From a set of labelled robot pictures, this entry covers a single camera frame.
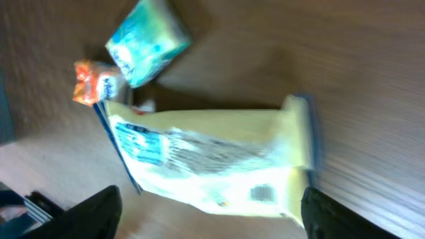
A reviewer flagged yellow snack bag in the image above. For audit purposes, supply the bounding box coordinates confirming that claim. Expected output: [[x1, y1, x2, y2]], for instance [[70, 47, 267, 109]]
[[94, 95, 320, 223]]

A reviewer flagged small orange white packet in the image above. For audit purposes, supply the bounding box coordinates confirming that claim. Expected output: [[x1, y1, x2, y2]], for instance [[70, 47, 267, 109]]
[[72, 60, 128, 106]]

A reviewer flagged green blue plastic packet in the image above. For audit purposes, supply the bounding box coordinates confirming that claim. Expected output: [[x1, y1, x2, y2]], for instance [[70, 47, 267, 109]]
[[106, 0, 192, 88]]

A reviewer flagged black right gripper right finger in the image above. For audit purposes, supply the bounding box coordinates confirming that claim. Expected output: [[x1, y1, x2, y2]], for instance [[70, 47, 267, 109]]
[[301, 187, 394, 239]]

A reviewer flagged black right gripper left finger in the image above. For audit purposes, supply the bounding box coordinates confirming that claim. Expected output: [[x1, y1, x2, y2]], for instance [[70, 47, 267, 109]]
[[21, 185, 122, 239]]

